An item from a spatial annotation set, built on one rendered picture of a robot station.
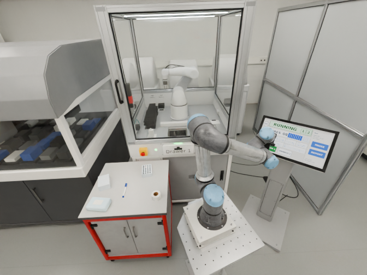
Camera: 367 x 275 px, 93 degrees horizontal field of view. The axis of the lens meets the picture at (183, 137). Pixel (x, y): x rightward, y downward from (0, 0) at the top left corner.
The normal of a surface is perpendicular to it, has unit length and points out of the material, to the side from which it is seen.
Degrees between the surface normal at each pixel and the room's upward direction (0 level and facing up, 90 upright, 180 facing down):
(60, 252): 0
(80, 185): 90
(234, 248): 0
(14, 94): 69
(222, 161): 90
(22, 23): 90
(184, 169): 90
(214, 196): 7
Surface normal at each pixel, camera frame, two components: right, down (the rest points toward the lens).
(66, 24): 0.04, 0.54
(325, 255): -0.04, -0.84
